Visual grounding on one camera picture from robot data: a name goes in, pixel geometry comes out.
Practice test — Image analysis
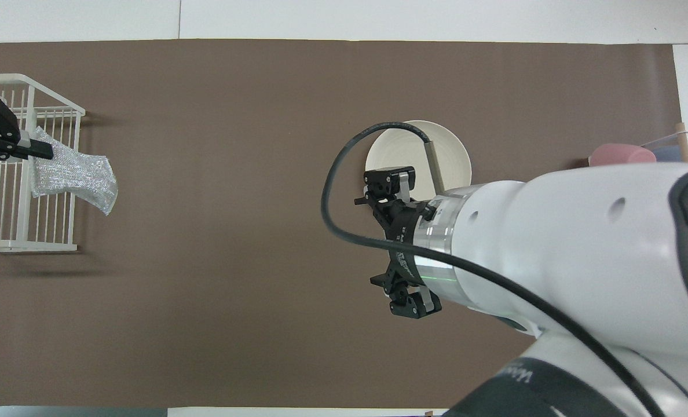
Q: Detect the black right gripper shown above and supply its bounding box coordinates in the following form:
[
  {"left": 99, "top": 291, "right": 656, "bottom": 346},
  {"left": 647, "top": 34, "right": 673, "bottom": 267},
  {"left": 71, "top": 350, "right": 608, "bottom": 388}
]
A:
[{"left": 354, "top": 166, "right": 442, "bottom": 320}]

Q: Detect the cream round plate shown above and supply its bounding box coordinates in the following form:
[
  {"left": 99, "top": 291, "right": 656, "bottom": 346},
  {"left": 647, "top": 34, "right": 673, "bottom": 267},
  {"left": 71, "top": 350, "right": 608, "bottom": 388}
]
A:
[{"left": 365, "top": 120, "right": 473, "bottom": 195}]

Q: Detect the brown table mat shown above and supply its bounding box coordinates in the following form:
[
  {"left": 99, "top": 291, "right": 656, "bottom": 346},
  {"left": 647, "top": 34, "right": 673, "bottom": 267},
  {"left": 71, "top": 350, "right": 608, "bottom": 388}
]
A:
[{"left": 0, "top": 39, "right": 688, "bottom": 409}]

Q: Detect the pink plastic cup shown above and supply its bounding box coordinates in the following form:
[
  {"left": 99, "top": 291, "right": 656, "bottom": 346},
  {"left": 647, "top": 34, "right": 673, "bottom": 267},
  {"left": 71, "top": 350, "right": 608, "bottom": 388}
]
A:
[{"left": 588, "top": 143, "right": 657, "bottom": 169}]

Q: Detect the cup rack with wooden rod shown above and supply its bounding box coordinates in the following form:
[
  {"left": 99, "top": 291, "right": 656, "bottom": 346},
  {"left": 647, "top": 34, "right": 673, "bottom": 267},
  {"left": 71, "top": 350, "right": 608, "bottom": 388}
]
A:
[{"left": 586, "top": 122, "right": 688, "bottom": 170}]

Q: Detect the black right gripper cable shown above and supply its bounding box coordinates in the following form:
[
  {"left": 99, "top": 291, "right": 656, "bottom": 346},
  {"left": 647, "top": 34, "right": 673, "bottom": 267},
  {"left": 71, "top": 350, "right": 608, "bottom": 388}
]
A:
[{"left": 321, "top": 120, "right": 666, "bottom": 417}]

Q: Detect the white wire dish rack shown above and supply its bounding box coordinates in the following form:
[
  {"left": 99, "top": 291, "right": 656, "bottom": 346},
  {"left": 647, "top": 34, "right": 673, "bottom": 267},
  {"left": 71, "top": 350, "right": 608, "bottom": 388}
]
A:
[{"left": 0, "top": 74, "right": 86, "bottom": 253}]

